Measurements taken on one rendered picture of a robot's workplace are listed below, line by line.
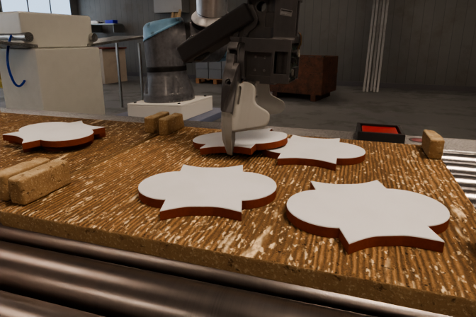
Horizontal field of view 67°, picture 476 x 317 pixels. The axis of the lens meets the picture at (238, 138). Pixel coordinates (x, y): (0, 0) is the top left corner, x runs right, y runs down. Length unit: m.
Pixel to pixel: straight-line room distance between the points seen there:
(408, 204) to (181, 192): 0.20
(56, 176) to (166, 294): 0.19
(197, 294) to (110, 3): 12.14
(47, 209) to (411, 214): 0.32
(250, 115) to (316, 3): 8.99
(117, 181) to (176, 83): 0.67
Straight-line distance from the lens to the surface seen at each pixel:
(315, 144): 0.50
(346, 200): 0.34
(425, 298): 0.27
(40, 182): 0.39
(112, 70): 10.10
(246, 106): 0.45
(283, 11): 0.46
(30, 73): 4.77
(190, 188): 0.35
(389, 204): 0.35
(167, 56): 1.05
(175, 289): 0.27
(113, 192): 0.39
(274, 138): 0.49
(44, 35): 4.88
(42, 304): 0.29
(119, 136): 0.61
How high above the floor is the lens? 1.08
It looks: 15 degrees down
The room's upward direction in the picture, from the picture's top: straight up
